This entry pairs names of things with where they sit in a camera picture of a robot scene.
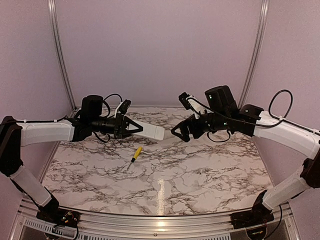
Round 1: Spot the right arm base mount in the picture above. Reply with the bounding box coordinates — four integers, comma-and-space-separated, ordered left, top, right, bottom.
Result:
230, 190, 275, 229

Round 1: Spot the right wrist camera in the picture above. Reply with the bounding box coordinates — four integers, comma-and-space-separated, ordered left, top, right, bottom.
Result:
178, 92, 207, 119

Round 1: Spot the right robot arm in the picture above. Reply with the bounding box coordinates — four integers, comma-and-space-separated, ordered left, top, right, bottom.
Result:
171, 85, 320, 224

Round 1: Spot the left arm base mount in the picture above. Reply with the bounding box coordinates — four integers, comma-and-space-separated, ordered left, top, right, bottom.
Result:
36, 199, 80, 228

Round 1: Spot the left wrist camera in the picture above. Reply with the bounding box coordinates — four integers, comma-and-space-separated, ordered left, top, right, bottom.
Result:
114, 99, 132, 118

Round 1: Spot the front aluminium rail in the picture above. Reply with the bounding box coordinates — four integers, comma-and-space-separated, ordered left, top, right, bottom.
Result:
9, 198, 301, 240

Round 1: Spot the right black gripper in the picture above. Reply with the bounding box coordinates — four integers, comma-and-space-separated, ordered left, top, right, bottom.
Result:
170, 111, 230, 142

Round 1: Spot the white remote control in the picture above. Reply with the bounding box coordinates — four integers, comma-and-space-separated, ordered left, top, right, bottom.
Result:
133, 120, 165, 141

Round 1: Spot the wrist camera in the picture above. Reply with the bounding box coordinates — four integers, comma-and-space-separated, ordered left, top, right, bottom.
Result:
114, 99, 132, 118
178, 92, 207, 119

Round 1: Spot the yellow handled screwdriver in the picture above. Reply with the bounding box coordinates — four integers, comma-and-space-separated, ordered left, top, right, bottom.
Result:
126, 146, 143, 171

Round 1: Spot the right aluminium frame post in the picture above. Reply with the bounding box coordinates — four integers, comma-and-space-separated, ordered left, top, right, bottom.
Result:
238, 0, 270, 108

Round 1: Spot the left aluminium frame post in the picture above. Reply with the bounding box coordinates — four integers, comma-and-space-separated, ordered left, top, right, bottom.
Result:
47, 0, 77, 111

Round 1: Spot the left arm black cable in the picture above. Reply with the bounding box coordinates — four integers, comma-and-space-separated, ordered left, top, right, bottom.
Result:
99, 93, 124, 118

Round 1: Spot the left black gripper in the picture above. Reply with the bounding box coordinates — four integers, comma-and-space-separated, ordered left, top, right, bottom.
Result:
90, 112, 143, 139

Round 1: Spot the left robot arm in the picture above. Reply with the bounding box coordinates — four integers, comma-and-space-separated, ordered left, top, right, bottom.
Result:
0, 95, 144, 223

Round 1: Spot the aluminium frame post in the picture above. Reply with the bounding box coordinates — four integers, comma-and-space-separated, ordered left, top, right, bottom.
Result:
238, 0, 270, 108
47, 0, 77, 111

